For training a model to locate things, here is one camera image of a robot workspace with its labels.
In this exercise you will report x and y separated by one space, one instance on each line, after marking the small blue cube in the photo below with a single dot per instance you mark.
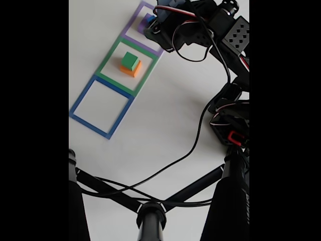
150 18

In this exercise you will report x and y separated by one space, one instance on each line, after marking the green square block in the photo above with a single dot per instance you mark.
130 60

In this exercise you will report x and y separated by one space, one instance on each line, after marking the orange square block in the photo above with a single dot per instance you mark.
133 72

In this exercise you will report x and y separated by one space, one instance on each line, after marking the purple square block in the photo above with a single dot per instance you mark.
141 26

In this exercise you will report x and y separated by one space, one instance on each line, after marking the purple tape square outline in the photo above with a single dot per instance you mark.
130 27

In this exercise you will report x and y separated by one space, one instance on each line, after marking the green tape square outline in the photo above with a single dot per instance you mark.
106 60

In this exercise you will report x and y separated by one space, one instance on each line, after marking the blue tape square outline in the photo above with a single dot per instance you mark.
80 103

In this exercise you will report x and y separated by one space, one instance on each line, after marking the red clamp piece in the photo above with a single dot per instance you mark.
235 136

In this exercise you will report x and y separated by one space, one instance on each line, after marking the black tripod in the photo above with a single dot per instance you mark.
150 223

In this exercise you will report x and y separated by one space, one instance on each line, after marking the camera circuit board blue mount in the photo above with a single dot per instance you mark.
173 5

